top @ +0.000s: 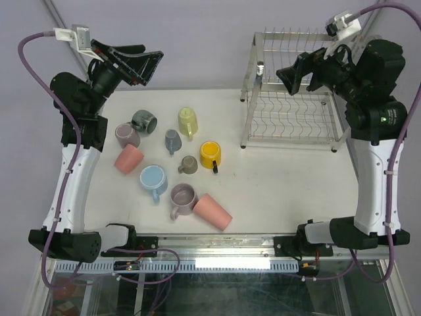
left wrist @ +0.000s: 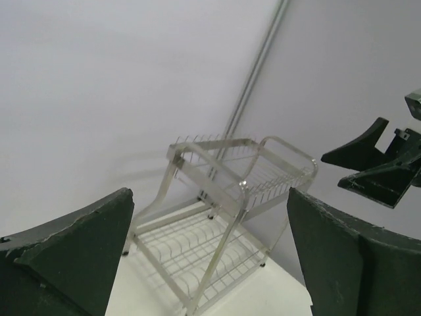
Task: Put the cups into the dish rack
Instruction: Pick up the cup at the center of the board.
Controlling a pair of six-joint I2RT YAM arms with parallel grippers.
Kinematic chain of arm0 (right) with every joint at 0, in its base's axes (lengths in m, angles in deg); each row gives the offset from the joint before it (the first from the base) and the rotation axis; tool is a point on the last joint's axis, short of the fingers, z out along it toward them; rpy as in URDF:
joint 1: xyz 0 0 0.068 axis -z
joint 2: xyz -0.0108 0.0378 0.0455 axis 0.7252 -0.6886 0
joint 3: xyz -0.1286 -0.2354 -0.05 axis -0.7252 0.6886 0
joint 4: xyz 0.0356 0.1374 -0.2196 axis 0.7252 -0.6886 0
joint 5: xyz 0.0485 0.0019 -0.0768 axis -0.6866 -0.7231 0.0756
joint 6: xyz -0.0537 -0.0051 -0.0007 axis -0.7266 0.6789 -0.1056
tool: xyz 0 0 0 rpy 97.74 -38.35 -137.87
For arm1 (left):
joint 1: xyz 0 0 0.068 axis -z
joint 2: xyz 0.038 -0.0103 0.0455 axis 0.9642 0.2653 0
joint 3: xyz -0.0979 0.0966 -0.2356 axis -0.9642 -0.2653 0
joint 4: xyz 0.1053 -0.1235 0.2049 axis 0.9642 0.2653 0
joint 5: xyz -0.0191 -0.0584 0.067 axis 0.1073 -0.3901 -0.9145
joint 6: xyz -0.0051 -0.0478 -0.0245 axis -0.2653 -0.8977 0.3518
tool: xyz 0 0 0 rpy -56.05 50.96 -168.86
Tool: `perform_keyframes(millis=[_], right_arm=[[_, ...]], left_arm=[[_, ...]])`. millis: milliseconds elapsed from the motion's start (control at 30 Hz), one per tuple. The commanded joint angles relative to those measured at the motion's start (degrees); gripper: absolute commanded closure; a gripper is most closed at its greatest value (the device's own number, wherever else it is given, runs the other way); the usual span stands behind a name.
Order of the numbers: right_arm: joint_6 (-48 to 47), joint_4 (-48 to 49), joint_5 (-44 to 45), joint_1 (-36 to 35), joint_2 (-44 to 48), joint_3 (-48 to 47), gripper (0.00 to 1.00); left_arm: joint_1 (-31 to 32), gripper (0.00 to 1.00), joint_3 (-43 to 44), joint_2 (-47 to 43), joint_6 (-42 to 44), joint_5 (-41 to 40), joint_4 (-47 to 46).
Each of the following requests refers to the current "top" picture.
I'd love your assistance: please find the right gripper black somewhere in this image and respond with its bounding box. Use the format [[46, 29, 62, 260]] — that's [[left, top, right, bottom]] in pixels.
[[277, 34, 368, 103]]

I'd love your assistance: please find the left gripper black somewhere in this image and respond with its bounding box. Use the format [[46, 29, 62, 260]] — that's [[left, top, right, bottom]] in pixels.
[[86, 39, 163, 115]]

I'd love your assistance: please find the lilac ribbed mug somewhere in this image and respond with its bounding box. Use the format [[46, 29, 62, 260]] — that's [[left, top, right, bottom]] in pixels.
[[170, 184, 199, 221]]

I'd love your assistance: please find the pink tall tumbler cup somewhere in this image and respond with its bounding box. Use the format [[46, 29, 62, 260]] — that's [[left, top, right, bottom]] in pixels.
[[193, 194, 232, 231]]

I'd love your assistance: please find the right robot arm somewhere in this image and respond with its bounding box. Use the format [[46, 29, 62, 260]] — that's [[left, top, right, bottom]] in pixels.
[[276, 39, 410, 255]]

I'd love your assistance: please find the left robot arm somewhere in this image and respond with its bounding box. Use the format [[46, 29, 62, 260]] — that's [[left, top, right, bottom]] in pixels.
[[28, 39, 164, 263]]

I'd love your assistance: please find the steel dish rack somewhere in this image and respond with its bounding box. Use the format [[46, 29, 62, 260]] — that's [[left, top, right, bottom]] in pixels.
[[239, 29, 350, 153]]

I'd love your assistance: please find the dark green glazed mug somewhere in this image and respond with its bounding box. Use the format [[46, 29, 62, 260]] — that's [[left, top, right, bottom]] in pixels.
[[130, 109, 157, 134]]

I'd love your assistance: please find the mauve upside-down mug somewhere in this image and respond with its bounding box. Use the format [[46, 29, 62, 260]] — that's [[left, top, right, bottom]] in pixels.
[[114, 122, 141, 149]]

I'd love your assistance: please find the pale yellow mug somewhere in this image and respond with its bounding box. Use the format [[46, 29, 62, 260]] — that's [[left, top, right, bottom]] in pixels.
[[178, 107, 198, 140]]

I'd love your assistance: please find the slate blue small mug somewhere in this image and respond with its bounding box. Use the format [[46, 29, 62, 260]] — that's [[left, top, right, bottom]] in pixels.
[[165, 129, 182, 156]]

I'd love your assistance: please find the pink tumbler cup left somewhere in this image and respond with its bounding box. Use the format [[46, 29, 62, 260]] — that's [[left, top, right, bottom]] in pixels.
[[114, 144, 144, 174]]

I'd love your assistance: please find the small taupe mug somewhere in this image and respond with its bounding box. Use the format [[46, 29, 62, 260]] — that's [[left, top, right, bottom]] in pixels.
[[178, 155, 198, 174]]

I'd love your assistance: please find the light blue mug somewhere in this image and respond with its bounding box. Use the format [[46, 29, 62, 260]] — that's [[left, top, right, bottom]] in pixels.
[[139, 165, 168, 203]]

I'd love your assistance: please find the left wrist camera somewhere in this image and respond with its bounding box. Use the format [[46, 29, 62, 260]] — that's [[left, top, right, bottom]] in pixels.
[[53, 24, 92, 55]]

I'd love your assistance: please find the yellow mug black handle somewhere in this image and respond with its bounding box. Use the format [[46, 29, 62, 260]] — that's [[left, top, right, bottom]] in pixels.
[[199, 141, 222, 174]]

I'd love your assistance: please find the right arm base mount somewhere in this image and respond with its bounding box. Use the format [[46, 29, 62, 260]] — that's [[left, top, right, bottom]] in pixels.
[[273, 219, 334, 261]]

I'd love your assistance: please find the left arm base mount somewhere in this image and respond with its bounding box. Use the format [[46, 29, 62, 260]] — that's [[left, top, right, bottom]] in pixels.
[[99, 223, 159, 258]]

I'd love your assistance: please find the aluminium mounting rail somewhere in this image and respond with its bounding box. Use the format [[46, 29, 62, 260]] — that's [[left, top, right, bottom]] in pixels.
[[42, 233, 405, 264]]

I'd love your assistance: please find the white slotted cable duct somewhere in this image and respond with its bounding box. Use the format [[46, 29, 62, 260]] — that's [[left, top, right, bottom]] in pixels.
[[54, 259, 300, 273]]

